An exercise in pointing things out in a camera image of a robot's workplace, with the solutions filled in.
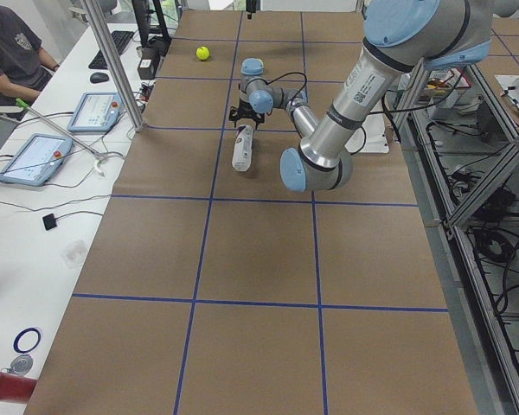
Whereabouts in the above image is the small black square device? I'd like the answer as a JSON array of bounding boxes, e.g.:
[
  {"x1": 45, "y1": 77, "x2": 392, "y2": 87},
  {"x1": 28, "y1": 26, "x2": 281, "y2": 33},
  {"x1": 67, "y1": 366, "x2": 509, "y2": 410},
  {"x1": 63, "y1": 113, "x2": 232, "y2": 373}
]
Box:
[{"x1": 42, "y1": 214, "x2": 57, "y2": 231}]

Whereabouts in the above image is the yellow tennis ball near edge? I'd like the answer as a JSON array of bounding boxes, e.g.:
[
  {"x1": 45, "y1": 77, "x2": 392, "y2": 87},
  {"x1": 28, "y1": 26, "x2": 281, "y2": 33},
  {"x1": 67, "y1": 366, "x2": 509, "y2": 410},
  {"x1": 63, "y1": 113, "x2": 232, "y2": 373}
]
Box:
[{"x1": 195, "y1": 46, "x2": 210, "y2": 61}]

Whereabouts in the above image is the blue tape ring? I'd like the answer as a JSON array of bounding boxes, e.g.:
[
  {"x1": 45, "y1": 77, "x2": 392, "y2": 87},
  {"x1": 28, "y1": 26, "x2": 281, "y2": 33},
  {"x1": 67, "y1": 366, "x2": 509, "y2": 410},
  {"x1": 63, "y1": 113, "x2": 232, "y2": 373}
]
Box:
[{"x1": 13, "y1": 327, "x2": 42, "y2": 354}]

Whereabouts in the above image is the blue teach pendant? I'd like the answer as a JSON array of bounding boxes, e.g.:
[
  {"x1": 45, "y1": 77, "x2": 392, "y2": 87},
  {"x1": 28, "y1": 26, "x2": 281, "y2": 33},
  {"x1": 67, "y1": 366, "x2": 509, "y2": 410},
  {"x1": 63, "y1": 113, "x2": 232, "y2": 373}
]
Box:
[
  {"x1": 0, "y1": 133, "x2": 74, "y2": 187},
  {"x1": 67, "y1": 92, "x2": 123, "y2": 134}
]

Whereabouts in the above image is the aluminium frame post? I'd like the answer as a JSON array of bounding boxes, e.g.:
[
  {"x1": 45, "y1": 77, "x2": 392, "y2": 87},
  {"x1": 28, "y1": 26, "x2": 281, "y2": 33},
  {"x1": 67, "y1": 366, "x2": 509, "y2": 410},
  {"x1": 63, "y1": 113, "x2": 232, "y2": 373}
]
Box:
[{"x1": 81, "y1": 0, "x2": 144, "y2": 132}]

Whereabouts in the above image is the black cardboard box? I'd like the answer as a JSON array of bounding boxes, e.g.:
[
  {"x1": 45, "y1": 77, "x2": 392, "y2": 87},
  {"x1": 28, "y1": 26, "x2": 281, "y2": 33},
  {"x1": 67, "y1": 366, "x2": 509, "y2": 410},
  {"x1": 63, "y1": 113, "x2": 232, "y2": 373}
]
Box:
[{"x1": 138, "y1": 48, "x2": 160, "y2": 80}]

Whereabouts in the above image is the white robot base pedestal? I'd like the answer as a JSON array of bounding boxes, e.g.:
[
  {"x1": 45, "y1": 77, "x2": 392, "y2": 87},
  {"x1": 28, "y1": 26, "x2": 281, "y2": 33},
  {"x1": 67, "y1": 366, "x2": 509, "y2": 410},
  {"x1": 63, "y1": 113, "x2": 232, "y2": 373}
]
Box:
[{"x1": 345, "y1": 114, "x2": 389, "y2": 154}]

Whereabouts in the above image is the red cylinder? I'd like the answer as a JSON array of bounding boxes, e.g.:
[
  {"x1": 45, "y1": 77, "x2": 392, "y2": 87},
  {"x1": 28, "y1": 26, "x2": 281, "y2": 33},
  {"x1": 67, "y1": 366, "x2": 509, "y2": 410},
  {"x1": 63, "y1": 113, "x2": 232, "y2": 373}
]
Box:
[{"x1": 0, "y1": 372, "x2": 37, "y2": 404}]

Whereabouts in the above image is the black computer mouse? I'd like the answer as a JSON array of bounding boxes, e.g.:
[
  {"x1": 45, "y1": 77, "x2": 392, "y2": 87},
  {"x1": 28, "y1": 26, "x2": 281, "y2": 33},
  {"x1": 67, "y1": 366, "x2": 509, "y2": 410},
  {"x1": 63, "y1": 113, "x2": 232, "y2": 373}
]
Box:
[{"x1": 89, "y1": 72, "x2": 109, "y2": 84}]

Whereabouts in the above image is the black keyboard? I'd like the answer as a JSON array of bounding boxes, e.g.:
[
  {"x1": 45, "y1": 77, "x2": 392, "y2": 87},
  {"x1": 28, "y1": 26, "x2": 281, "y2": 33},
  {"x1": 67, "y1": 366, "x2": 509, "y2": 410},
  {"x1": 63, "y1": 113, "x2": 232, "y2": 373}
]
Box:
[{"x1": 87, "y1": 29, "x2": 136, "y2": 70}]

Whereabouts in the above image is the black computer monitor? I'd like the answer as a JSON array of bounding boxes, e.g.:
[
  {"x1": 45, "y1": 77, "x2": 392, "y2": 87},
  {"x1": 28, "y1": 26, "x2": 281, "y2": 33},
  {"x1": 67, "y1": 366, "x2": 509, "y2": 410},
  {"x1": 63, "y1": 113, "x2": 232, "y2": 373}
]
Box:
[{"x1": 131, "y1": 0, "x2": 171, "y2": 48}]

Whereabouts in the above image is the grabber stick with green handle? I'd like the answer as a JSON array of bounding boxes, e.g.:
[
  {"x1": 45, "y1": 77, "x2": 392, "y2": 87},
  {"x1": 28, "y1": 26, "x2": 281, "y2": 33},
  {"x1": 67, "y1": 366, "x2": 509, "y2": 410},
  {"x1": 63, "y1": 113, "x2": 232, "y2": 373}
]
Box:
[{"x1": 16, "y1": 98, "x2": 125, "y2": 176}]

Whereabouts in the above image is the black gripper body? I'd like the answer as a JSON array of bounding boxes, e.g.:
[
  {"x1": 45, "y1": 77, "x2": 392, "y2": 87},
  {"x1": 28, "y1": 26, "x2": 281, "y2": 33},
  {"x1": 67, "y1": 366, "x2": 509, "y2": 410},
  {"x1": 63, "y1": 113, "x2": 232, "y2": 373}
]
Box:
[{"x1": 237, "y1": 99, "x2": 256, "y2": 115}]

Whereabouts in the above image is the blue teach pendant far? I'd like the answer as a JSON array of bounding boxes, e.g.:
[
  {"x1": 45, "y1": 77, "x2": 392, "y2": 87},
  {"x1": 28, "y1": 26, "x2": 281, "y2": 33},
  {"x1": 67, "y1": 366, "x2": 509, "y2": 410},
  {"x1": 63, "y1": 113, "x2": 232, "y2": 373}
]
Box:
[{"x1": 67, "y1": 92, "x2": 123, "y2": 134}]

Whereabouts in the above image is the silver can lid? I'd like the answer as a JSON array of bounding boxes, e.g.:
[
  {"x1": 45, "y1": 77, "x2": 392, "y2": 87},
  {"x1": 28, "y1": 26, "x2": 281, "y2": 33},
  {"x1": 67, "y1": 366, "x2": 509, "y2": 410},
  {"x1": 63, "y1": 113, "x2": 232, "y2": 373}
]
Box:
[{"x1": 7, "y1": 354, "x2": 34, "y2": 376}]

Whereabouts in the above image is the person in grey t-shirt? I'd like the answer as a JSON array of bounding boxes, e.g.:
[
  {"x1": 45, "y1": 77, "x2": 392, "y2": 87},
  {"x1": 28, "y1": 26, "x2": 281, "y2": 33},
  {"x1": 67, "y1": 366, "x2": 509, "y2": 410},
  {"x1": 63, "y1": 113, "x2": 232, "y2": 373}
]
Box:
[{"x1": 0, "y1": 5, "x2": 60, "y2": 106}]

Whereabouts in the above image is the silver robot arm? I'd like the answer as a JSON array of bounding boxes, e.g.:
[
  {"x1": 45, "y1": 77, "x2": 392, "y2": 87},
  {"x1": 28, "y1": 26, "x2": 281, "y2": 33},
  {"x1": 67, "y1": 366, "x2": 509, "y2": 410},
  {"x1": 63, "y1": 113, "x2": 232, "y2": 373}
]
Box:
[{"x1": 229, "y1": 0, "x2": 495, "y2": 192}]

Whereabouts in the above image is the white tennis ball can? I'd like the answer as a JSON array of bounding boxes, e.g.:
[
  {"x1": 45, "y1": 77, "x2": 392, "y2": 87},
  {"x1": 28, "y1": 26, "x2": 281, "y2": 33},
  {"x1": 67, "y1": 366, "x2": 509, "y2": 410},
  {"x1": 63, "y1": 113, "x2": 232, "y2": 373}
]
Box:
[{"x1": 232, "y1": 124, "x2": 254, "y2": 172}]

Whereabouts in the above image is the blue teach pendant near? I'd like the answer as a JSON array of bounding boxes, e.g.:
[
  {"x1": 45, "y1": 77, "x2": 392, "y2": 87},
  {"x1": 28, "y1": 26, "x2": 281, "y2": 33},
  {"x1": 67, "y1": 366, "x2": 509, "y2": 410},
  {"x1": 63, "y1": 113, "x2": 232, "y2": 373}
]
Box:
[{"x1": 0, "y1": 133, "x2": 74, "y2": 187}]

